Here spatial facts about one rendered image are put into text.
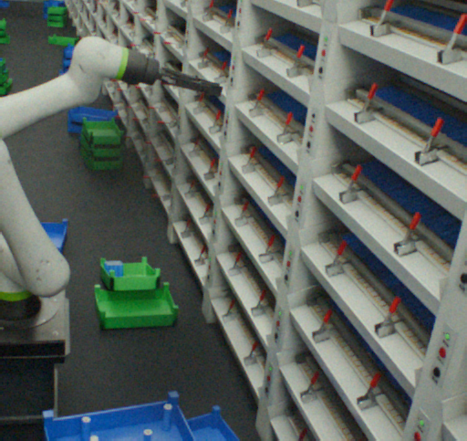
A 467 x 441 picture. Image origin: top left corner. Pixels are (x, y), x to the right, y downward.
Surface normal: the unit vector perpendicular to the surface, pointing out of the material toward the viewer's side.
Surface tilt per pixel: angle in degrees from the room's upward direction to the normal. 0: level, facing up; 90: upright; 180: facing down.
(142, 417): 90
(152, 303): 0
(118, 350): 0
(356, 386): 18
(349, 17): 90
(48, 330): 2
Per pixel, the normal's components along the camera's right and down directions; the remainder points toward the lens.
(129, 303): 0.11, -0.91
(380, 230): -0.18, -0.87
